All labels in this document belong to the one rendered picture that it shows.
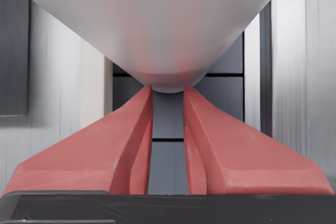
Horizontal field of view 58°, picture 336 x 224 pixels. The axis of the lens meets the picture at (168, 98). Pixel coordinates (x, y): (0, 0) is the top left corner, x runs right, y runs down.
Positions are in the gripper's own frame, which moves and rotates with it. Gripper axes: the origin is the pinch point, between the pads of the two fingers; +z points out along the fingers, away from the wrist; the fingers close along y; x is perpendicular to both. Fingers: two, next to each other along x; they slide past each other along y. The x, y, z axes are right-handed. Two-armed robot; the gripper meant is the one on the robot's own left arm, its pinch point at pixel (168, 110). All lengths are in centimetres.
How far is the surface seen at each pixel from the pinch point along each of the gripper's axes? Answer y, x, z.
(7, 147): 12.2, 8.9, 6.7
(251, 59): -5.0, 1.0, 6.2
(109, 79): 3.0, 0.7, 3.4
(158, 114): 0.5, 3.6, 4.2
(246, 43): -4.7, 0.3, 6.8
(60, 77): 8.2, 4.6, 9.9
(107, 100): 3.0, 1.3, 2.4
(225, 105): -3.4, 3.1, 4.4
